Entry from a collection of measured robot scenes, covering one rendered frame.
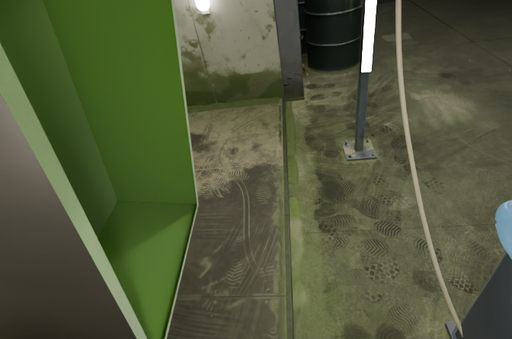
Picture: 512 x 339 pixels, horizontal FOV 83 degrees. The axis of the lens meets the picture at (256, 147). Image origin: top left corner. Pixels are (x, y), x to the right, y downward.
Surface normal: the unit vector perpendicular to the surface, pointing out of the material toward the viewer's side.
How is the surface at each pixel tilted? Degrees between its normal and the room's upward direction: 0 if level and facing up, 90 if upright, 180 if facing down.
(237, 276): 0
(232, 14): 90
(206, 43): 90
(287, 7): 90
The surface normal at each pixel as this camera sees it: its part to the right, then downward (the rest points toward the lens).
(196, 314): -0.16, -0.78
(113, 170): -0.03, 0.62
